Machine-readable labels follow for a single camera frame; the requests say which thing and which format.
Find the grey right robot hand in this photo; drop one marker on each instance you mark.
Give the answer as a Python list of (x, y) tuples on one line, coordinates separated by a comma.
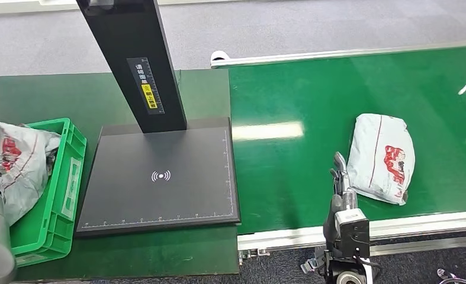
[(336, 204)]

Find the white package red print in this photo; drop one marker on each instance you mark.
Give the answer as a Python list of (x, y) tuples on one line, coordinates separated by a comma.
[(21, 164), (378, 156)]

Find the black weighing platform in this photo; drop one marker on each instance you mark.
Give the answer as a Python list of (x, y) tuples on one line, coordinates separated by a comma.
[(158, 196)]

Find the dark green table mat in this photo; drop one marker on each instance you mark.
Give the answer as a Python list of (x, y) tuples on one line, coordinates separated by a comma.
[(40, 94)]

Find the metal conveyor hinge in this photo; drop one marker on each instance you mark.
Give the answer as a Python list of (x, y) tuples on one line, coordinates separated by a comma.
[(252, 252)]

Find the green conveyor belt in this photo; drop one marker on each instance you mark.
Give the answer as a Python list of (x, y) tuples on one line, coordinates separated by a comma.
[(334, 98)]

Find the clear crate label pocket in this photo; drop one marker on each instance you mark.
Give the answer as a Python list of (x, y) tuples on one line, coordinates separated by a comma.
[(72, 188)]

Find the green plastic crate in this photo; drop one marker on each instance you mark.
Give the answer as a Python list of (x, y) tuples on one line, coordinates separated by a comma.
[(48, 235)]

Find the black yellow ruler sticker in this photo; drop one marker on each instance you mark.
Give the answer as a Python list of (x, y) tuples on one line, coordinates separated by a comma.
[(146, 84)]

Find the black scale column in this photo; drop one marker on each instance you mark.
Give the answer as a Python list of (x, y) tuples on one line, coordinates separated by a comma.
[(138, 58)]

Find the white conveyor roller cap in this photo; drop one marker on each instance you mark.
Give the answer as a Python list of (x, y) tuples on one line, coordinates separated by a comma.
[(219, 57)]

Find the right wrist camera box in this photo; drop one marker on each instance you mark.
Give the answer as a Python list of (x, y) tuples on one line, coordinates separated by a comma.
[(352, 235)]

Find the grey metal bracket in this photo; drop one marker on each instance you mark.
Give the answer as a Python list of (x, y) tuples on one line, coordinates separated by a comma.
[(313, 260)]

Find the aluminium conveyor side rail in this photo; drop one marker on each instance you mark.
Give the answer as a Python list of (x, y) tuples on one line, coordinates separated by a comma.
[(334, 53), (432, 225)]

